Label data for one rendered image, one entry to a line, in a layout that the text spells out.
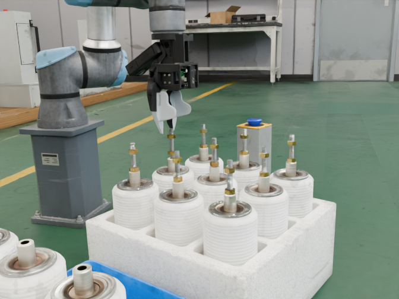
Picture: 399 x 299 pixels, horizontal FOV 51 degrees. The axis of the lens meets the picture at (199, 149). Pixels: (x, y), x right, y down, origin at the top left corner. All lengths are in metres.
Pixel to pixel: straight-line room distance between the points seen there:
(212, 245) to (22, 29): 3.02
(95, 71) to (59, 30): 5.93
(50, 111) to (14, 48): 2.25
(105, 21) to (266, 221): 0.79
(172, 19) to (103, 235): 0.46
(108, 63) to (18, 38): 2.24
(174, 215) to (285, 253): 0.21
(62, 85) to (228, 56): 4.93
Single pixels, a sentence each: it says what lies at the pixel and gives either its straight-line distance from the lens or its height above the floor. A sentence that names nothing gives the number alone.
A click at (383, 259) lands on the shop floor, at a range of 1.17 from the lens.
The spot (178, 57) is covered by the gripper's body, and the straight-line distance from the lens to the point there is 0.88.
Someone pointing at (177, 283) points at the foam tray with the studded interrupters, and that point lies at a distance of 0.78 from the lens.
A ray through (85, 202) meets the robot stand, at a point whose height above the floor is 0.06.
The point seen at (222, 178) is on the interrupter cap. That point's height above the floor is 0.25.
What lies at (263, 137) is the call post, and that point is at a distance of 1.13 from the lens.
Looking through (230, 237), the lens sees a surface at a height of 0.22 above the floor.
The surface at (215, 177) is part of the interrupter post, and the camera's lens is 0.88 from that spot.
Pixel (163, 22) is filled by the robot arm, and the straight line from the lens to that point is 0.88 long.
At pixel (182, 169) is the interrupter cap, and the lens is 0.97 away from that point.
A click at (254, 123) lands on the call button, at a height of 0.32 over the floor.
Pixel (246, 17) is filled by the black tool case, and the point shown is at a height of 0.83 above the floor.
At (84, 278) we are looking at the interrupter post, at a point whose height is 0.27.
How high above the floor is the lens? 0.53
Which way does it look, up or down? 14 degrees down
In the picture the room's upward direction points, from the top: 1 degrees counter-clockwise
